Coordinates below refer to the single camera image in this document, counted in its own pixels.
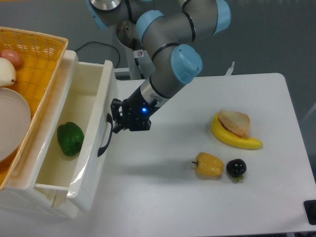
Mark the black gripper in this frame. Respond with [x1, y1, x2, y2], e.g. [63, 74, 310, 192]
[110, 90, 158, 134]

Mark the white top drawer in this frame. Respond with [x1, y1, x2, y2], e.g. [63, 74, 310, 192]
[35, 61, 117, 218]

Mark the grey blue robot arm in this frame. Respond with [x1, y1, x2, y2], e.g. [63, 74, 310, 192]
[86, 0, 231, 133]

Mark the white drawer cabinet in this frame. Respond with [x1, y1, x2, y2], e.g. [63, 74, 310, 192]
[0, 50, 79, 219]

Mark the green bell pepper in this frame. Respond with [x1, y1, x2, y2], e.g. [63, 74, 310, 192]
[57, 121, 84, 157]

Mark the yellow woven basket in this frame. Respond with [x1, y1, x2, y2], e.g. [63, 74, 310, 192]
[0, 27, 69, 189]

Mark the beige round plate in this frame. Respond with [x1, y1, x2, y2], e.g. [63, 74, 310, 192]
[0, 87, 31, 161]

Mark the yellow bell pepper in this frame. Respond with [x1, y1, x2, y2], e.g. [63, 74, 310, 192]
[191, 152, 224, 177]

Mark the yellow banana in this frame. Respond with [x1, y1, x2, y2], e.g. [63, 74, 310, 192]
[211, 114, 263, 150]

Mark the white pear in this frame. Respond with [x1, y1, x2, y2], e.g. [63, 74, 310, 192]
[0, 58, 17, 87]

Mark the red apple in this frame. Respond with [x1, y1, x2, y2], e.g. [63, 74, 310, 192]
[0, 49, 23, 69]

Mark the toasted bread slice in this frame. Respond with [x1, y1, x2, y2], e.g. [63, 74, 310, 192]
[218, 110, 251, 137]

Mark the dark purple eggplant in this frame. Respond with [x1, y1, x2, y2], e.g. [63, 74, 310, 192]
[226, 158, 247, 182]

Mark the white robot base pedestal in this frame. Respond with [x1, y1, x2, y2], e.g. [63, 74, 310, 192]
[114, 21, 156, 80]

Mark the black cable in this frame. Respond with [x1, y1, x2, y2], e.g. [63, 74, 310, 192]
[74, 40, 120, 66]

